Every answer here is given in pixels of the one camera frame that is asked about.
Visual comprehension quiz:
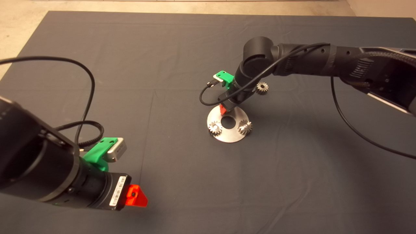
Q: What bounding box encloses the black right camera cable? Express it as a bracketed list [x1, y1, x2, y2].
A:
[199, 42, 416, 160]

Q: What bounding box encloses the left green camera mount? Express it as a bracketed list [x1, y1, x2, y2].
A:
[83, 137, 118, 172]

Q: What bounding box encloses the round metal plate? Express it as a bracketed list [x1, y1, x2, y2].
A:
[207, 106, 250, 143]

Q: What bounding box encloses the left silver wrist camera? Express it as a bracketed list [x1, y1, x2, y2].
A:
[107, 137, 127, 162]

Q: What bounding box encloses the smooth black left arm cable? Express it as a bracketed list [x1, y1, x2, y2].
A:
[0, 57, 96, 147]

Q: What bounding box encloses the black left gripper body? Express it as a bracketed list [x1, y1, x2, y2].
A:
[60, 159, 132, 212]

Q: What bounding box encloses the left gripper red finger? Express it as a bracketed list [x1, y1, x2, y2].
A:
[125, 185, 148, 207]

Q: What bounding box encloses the braided black left arm cable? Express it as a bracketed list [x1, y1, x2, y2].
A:
[54, 120, 104, 148]

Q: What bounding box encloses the dark grey table cloth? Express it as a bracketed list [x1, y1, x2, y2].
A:
[0, 11, 416, 234]

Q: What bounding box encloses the right green camera mount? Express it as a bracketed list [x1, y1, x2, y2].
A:
[216, 71, 235, 90]

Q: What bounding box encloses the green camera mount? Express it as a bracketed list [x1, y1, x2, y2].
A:
[83, 137, 118, 172]
[216, 71, 235, 90]

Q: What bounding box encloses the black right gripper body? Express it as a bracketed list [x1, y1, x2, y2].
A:
[218, 77, 258, 113]

